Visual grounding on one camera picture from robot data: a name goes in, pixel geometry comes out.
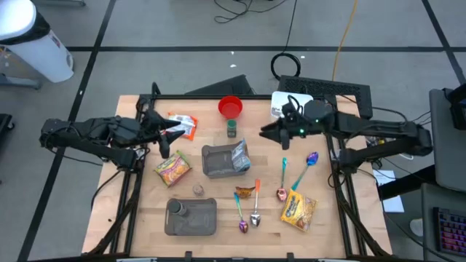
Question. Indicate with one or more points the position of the red plastic bowl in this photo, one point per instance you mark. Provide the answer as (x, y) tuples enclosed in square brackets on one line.
[(230, 108)]

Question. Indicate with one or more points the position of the grey metal stand leg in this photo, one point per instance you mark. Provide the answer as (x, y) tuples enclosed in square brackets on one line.
[(62, 3), (22, 83)]

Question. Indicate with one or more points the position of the brown taco seasoning packet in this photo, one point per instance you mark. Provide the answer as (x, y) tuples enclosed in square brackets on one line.
[(244, 191)]

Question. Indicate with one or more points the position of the white paper sheet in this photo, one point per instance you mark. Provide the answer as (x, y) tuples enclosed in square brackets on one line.
[(395, 204)]

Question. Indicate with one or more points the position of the grey desk surface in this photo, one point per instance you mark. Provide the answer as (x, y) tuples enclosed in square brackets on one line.
[(449, 156)]

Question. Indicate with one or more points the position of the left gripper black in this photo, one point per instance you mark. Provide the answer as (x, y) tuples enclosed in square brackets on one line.
[(151, 127)]

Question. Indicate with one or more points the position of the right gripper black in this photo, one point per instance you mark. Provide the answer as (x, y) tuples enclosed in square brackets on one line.
[(293, 122)]

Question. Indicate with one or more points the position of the small grey translucent bin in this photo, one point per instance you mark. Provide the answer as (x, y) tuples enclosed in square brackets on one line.
[(218, 163)]

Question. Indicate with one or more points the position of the black desktop device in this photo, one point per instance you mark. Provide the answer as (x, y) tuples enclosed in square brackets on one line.
[(459, 116)]

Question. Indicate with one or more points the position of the purple-labelled spice bottle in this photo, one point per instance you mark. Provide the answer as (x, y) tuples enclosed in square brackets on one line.
[(176, 206)]

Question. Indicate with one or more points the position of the grey desk with keyboard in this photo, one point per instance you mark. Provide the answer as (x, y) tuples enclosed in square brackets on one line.
[(429, 211)]

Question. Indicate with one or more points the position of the green-edged colourful ramen packet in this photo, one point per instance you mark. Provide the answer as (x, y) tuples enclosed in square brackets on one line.
[(172, 168)]

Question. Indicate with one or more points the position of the backlit computer keyboard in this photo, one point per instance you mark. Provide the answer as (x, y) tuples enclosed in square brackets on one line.
[(451, 233)]

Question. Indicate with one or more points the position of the rainbow iridescent spoon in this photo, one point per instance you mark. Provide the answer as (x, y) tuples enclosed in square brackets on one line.
[(243, 226)]

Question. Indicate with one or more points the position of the black desk leg bar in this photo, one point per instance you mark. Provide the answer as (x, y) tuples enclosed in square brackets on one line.
[(404, 185)]

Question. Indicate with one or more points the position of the blue white chip bag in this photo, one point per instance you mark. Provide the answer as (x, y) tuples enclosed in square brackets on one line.
[(241, 158)]

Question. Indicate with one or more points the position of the white plastic bin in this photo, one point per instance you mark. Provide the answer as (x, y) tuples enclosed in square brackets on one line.
[(280, 99)]

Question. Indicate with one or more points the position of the large grey translucent bin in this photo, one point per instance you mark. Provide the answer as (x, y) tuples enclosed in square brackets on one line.
[(198, 218)]

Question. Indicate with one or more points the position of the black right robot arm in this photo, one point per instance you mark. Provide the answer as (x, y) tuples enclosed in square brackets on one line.
[(382, 127)]

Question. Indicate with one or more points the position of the white trash can black liner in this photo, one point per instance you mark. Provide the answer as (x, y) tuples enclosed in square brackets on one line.
[(43, 54)]

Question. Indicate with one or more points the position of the grey round floor object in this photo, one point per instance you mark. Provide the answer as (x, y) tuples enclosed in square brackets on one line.
[(416, 227)]

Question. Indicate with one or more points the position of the yellow orange chicken ramen packet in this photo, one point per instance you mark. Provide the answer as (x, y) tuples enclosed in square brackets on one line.
[(298, 211)]

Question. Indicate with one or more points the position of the black angled panel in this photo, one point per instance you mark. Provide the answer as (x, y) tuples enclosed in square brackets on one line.
[(229, 87)]

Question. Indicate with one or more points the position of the orange white ramen packet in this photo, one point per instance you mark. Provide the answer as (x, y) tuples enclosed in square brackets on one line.
[(189, 127)]

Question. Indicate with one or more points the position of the green-lidded glass spice jar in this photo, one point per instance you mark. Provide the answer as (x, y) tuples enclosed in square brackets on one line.
[(231, 129)]

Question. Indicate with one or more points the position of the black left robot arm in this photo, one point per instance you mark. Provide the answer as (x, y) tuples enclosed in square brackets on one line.
[(91, 127)]

